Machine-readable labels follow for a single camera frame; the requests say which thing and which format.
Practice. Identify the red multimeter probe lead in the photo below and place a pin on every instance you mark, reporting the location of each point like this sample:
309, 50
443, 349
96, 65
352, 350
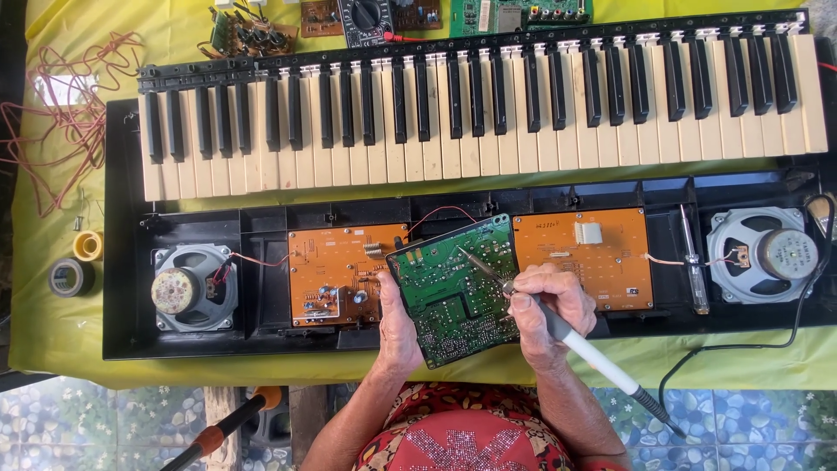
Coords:
402, 38

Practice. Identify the orange circuit board with components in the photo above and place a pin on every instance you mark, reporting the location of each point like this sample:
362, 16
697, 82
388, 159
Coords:
327, 268

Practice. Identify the yellow green table cloth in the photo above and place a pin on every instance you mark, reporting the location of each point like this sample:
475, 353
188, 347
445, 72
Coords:
59, 327

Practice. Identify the black tape roll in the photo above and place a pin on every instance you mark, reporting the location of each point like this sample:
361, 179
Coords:
70, 277

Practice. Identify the grey speaker with rusty magnet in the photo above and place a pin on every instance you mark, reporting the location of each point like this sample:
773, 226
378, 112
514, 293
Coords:
189, 288

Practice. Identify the white grey soldering iron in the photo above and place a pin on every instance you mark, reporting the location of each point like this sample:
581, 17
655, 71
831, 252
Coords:
588, 353

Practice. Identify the orange circuit board with ribbon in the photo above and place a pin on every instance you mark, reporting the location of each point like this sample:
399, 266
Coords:
601, 275

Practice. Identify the black multimeter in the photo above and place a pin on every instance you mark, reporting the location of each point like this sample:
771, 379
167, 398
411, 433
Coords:
365, 19

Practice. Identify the yellow tape roll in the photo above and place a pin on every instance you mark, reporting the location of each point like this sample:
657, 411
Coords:
87, 245

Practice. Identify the person's red patterned clothing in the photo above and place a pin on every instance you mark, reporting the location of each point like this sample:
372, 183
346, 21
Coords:
464, 438

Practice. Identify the person's right hand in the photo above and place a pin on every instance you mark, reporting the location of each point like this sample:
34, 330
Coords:
559, 314

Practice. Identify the brown circuit board with capacitors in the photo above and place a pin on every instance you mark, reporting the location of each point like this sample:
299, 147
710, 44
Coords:
252, 36

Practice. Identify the black keyboard casing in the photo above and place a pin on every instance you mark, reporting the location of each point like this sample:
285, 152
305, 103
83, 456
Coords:
261, 340

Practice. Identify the black and white key assembly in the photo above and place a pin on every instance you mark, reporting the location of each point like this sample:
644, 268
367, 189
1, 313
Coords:
484, 124

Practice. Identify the green circuit board with sockets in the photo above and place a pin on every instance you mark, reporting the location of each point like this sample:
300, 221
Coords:
510, 16

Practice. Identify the grey speaker with silver magnet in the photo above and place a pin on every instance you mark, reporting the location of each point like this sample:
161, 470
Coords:
758, 255

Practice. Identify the person's left hand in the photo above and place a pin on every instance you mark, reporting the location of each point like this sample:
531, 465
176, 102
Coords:
395, 340

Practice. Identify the small brown circuit board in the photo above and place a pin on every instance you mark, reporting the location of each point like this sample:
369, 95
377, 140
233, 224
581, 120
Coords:
418, 14
320, 18

